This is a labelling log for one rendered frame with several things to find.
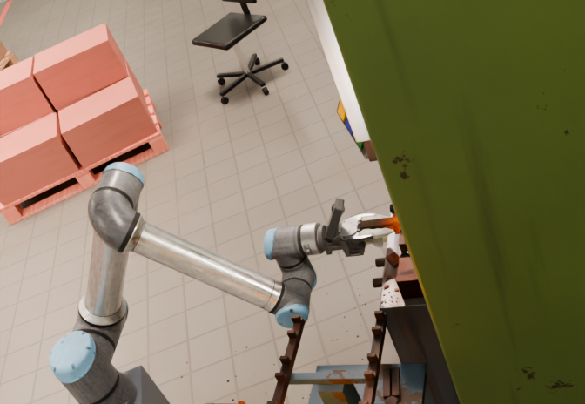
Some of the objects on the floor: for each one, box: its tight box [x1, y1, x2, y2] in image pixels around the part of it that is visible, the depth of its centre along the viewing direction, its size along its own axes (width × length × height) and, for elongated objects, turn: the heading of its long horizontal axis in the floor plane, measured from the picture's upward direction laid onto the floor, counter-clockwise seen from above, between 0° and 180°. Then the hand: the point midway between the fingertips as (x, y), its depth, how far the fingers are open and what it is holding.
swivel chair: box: [192, 0, 289, 104], centre depth 488 cm, size 56×56×88 cm
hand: (388, 224), depth 190 cm, fingers open, 3 cm apart
